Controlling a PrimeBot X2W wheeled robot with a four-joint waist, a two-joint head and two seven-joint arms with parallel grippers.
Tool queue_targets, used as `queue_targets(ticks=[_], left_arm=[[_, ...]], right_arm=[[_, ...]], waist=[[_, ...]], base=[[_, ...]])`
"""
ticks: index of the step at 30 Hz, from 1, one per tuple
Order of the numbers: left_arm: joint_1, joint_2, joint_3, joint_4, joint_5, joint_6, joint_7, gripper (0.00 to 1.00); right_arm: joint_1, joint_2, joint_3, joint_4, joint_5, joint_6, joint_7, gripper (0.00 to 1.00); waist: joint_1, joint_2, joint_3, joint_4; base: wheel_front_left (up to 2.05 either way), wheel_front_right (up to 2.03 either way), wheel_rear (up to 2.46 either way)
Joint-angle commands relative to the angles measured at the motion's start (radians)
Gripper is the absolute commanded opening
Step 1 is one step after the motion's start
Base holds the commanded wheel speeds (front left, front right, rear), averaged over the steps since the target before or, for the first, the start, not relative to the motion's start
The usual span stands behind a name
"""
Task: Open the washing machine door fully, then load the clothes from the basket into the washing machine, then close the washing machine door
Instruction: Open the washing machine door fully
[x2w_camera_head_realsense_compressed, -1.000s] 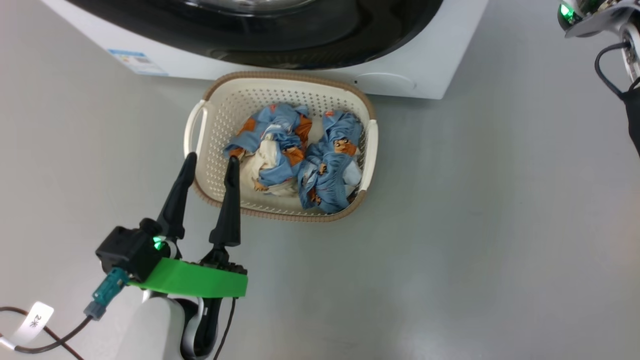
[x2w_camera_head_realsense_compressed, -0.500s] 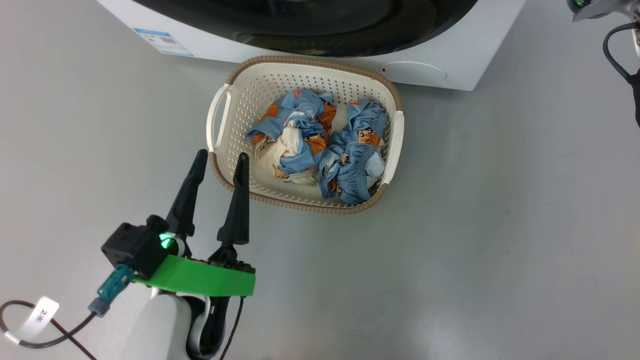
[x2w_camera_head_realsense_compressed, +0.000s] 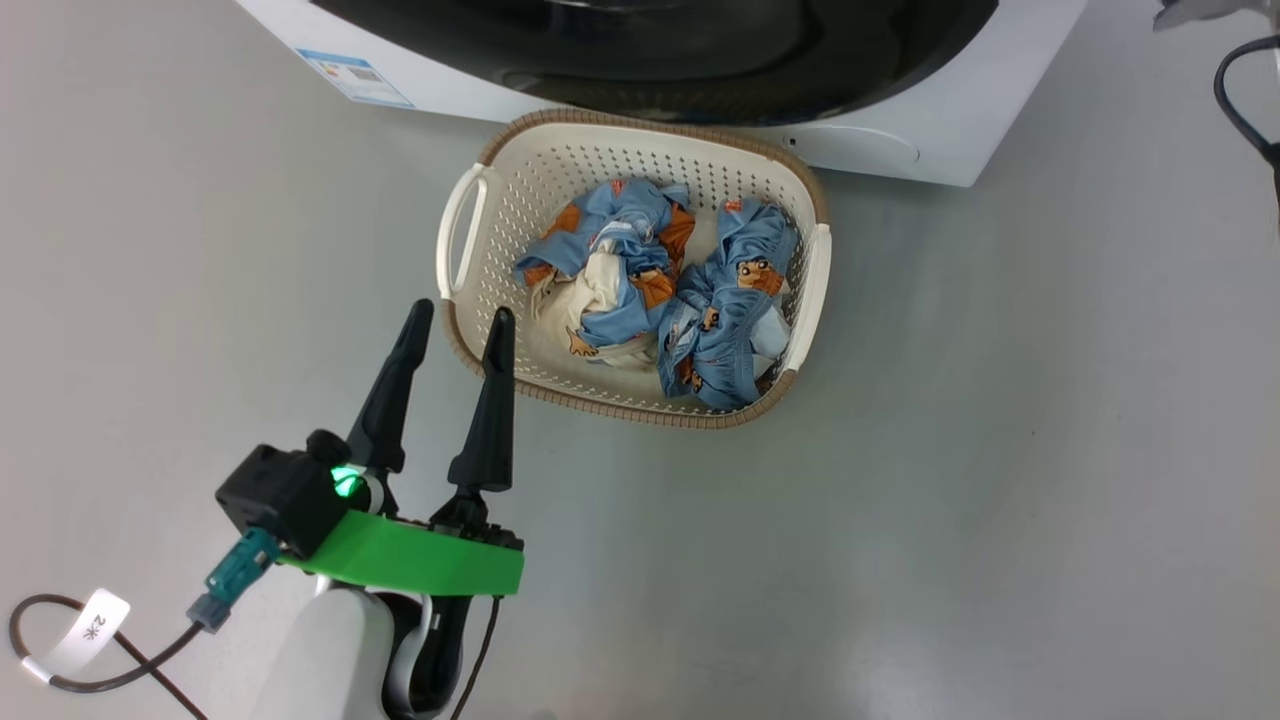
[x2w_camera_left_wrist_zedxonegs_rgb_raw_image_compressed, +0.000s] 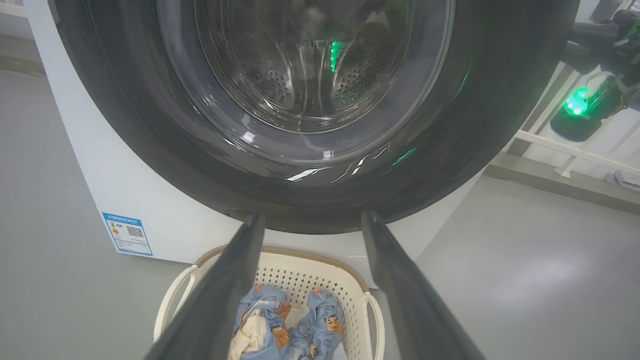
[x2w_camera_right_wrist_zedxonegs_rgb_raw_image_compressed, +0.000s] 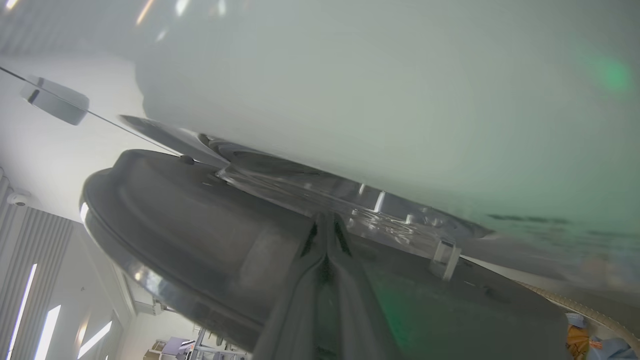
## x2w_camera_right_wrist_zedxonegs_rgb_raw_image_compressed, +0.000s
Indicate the small blue bear print garment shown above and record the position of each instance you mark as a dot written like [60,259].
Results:
[617,350]

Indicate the white security camera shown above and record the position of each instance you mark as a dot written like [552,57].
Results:
[19,199]

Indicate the metal shelf with boxes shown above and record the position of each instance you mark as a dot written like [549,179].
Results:
[200,347]

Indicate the cream perforated laundry basket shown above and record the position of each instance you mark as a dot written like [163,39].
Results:
[590,310]

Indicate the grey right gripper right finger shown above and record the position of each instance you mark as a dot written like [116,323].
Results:
[357,310]

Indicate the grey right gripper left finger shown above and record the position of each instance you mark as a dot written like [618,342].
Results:
[295,310]

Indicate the large blue orange print garment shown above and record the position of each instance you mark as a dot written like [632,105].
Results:
[577,342]

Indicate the dark round washing machine door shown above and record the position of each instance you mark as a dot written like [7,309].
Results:
[175,225]

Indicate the round grey ceiling device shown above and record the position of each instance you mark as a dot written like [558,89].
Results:
[55,102]

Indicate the white front-load washing machine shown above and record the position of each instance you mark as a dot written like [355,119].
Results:
[350,75]

